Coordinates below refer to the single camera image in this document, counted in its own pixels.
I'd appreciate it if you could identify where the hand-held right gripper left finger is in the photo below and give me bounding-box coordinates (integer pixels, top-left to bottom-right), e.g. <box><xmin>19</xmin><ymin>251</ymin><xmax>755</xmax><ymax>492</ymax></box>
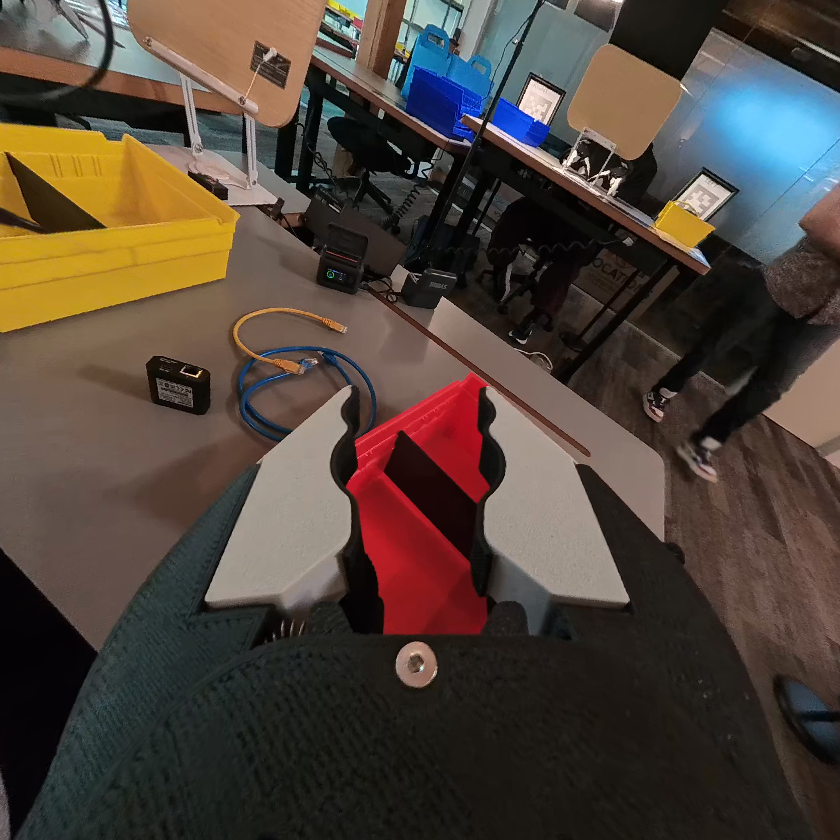
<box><xmin>204</xmin><ymin>385</ymin><xmax>388</xmax><ymax>636</ymax></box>

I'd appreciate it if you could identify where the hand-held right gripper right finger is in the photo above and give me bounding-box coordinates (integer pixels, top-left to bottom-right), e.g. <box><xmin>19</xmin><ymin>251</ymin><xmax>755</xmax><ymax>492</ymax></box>
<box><xmin>467</xmin><ymin>386</ymin><xmax>631</xmax><ymax>636</ymax></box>

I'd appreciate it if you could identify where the blue ethernet cable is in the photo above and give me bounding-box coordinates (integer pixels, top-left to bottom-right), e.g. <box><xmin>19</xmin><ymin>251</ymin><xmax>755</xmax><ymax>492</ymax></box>
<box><xmin>238</xmin><ymin>346</ymin><xmax>377</xmax><ymax>442</ymax></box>

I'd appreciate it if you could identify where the black network adapter box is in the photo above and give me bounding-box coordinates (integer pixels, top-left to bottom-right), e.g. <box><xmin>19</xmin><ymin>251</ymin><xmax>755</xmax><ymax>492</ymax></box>
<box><xmin>146</xmin><ymin>356</ymin><xmax>212</xmax><ymax>417</ymax></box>

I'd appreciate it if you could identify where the yellow ethernet cable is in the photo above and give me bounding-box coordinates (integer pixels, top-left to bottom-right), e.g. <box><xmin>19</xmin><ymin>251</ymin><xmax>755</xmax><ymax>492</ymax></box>
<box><xmin>233</xmin><ymin>307</ymin><xmax>349</xmax><ymax>376</ymax></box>

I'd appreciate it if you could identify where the red plastic bin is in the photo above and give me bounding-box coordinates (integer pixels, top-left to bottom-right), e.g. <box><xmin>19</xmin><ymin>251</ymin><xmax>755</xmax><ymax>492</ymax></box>
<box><xmin>346</xmin><ymin>373</ymin><xmax>492</xmax><ymax>636</ymax></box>

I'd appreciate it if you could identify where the black divider in red bin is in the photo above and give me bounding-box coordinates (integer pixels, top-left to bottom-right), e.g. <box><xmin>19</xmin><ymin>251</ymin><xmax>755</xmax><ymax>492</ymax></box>
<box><xmin>382</xmin><ymin>430</ymin><xmax>479</xmax><ymax>559</ymax></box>

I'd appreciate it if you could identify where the cardboard box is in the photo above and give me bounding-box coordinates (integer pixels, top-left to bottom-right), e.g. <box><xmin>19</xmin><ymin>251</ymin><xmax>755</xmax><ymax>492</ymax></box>
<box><xmin>584</xmin><ymin>249</ymin><xmax>664</xmax><ymax>309</ymax></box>

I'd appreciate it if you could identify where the grey charger block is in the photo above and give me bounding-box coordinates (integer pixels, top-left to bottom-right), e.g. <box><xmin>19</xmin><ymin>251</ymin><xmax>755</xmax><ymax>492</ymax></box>
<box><xmin>402</xmin><ymin>268</ymin><xmax>458</xmax><ymax>309</ymax></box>

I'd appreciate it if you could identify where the small black printer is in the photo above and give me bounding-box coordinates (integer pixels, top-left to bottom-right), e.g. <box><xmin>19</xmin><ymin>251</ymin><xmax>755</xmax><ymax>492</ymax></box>
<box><xmin>317</xmin><ymin>223</ymin><xmax>370</xmax><ymax>295</ymax></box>

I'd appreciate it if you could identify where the white door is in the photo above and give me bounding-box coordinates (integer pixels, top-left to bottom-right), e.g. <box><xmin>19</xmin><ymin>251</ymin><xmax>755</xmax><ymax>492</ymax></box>
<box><xmin>764</xmin><ymin>367</ymin><xmax>840</xmax><ymax>467</ymax></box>

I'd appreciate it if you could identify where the black case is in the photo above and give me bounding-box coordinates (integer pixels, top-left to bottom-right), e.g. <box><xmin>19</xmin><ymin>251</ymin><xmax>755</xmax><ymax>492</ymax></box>
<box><xmin>303</xmin><ymin>193</ymin><xmax>408</xmax><ymax>277</ymax></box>

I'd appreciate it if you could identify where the large yellow plastic bin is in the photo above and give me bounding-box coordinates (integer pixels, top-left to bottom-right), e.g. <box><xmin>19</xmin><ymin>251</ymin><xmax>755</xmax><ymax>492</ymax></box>
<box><xmin>0</xmin><ymin>122</ymin><xmax>240</xmax><ymax>333</ymax></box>

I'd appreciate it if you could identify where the person's shoe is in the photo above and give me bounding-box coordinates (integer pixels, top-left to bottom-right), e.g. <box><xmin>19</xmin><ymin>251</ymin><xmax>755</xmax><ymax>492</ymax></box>
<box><xmin>773</xmin><ymin>676</ymin><xmax>840</xmax><ymax>765</ymax></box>

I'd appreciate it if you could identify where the small yellow plastic bin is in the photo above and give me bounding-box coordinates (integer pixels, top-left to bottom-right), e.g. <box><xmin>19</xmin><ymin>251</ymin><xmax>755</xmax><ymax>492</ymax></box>
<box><xmin>654</xmin><ymin>200</ymin><xmax>716</xmax><ymax>249</ymax></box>

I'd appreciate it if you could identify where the wooden desk with black legs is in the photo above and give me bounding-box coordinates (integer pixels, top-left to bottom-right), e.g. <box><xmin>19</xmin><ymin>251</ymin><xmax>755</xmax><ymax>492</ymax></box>
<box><xmin>461</xmin><ymin>115</ymin><xmax>713</xmax><ymax>385</ymax></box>
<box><xmin>0</xmin><ymin>46</ymin><xmax>244</xmax><ymax>116</ymax></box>
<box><xmin>308</xmin><ymin>49</ymin><xmax>473</xmax><ymax>217</ymax></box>

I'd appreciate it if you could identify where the framed tag marker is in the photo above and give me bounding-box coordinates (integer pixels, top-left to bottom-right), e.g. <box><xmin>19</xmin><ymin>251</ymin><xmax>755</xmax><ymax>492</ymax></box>
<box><xmin>516</xmin><ymin>73</ymin><xmax>567</xmax><ymax>122</ymax></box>
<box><xmin>676</xmin><ymin>167</ymin><xmax>736</xmax><ymax>221</ymax></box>

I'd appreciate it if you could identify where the black office chair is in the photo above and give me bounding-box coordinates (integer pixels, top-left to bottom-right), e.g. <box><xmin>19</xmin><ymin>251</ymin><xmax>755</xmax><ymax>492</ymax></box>
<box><xmin>326</xmin><ymin>116</ymin><xmax>421</xmax><ymax>227</ymax></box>

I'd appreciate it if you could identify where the single blue bin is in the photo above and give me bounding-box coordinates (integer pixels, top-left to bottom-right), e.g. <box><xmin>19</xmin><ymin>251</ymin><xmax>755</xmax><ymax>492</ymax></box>
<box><xmin>489</xmin><ymin>97</ymin><xmax>551</xmax><ymax>147</ymax></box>

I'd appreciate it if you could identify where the black divider in yellow bin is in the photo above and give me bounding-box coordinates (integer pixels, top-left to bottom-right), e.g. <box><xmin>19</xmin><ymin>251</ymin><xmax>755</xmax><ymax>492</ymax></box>
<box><xmin>3</xmin><ymin>152</ymin><xmax>107</xmax><ymax>234</ymax></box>

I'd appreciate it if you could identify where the small wooden board stand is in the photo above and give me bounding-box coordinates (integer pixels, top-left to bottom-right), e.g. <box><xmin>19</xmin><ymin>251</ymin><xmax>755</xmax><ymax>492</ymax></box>
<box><xmin>566</xmin><ymin>44</ymin><xmax>683</xmax><ymax>194</ymax></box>

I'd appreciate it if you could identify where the stack of blue bins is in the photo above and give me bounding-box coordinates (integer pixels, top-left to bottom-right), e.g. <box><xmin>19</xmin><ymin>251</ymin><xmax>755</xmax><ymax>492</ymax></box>
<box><xmin>405</xmin><ymin>66</ymin><xmax>483</xmax><ymax>139</ymax></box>

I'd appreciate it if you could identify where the black tripod pole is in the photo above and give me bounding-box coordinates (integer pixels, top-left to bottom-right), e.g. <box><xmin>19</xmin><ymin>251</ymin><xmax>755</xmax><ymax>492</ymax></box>
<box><xmin>410</xmin><ymin>0</ymin><xmax>546</xmax><ymax>263</ymax></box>

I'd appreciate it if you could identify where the large wooden board stand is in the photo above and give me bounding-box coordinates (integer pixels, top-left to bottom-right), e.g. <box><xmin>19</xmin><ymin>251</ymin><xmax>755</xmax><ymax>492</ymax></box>
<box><xmin>126</xmin><ymin>0</ymin><xmax>327</xmax><ymax>191</ymax></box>

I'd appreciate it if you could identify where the wooden pillar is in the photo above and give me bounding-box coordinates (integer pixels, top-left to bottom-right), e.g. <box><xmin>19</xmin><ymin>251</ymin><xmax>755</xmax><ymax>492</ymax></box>
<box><xmin>356</xmin><ymin>0</ymin><xmax>408</xmax><ymax>80</ymax></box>

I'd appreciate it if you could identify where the black coiled cable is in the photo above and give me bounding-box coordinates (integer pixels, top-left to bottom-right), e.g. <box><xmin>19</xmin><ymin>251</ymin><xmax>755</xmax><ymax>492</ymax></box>
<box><xmin>486</xmin><ymin>239</ymin><xmax>605</xmax><ymax>265</ymax></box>

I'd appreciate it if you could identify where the light blue handled bag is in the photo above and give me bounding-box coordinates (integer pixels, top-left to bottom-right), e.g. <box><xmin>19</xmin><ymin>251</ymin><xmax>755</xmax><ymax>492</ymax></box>
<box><xmin>402</xmin><ymin>24</ymin><xmax>494</xmax><ymax>99</ymax></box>

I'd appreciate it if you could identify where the thick black cable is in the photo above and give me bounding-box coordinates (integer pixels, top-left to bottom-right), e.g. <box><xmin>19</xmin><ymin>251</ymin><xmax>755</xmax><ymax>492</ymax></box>
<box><xmin>0</xmin><ymin>0</ymin><xmax>132</xmax><ymax>102</ymax></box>

